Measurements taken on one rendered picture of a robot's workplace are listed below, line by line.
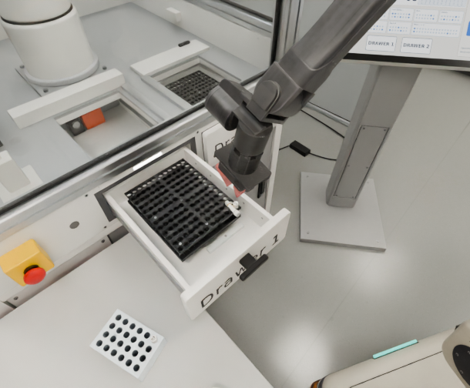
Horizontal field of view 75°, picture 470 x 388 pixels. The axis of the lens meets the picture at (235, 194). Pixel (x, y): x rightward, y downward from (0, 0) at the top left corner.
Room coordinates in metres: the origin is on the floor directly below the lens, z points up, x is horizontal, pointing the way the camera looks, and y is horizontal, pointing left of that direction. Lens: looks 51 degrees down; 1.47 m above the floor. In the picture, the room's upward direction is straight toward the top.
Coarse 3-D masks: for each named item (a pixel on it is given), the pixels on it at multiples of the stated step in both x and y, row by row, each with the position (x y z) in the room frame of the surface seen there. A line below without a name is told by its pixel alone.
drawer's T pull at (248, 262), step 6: (246, 258) 0.29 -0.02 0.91; (252, 258) 0.29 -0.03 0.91; (264, 258) 0.29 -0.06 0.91; (246, 264) 0.28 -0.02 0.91; (252, 264) 0.28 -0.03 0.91; (258, 264) 0.28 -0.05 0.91; (246, 270) 0.26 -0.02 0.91; (252, 270) 0.26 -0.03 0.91; (240, 276) 0.25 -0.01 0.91; (246, 276) 0.25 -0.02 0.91
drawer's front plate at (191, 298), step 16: (272, 224) 0.36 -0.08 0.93; (256, 240) 0.32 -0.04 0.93; (272, 240) 0.36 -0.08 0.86; (240, 256) 0.29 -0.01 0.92; (208, 272) 0.25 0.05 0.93; (224, 272) 0.26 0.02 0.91; (240, 272) 0.29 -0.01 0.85; (192, 288) 0.22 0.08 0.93; (208, 288) 0.23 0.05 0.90; (224, 288) 0.26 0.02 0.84; (192, 304) 0.20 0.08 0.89; (208, 304) 0.23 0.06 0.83
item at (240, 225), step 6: (240, 222) 0.42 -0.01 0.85; (234, 228) 0.40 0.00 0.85; (240, 228) 0.41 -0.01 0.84; (228, 234) 0.39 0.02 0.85; (234, 234) 0.39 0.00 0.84; (216, 240) 0.37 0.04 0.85; (222, 240) 0.37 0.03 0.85; (210, 246) 0.35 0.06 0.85; (216, 246) 0.35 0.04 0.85; (210, 252) 0.34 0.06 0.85
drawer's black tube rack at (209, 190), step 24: (168, 168) 0.55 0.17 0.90; (192, 168) 0.56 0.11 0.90; (144, 192) 0.49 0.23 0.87; (168, 192) 0.47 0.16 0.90; (192, 192) 0.47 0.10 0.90; (216, 192) 0.47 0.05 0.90; (144, 216) 0.42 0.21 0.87; (168, 216) 0.40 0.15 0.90; (192, 216) 0.40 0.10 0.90; (216, 216) 0.40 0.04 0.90; (168, 240) 0.34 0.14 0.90; (192, 240) 0.36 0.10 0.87
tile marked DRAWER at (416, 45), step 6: (402, 42) 1.01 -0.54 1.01; (408, 42) 1.01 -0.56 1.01; (414, 42) 1.01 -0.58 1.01; (420, 42) 1.01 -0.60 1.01; (426, 42) 1.00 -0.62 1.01; (402, 48) 1.00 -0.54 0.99; (408, 48) 1.00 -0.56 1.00; (414, 48) 1.00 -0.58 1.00; (420, 48) 0.99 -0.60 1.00; (426, 48) 0.99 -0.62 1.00; (426, 54) 0.98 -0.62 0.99
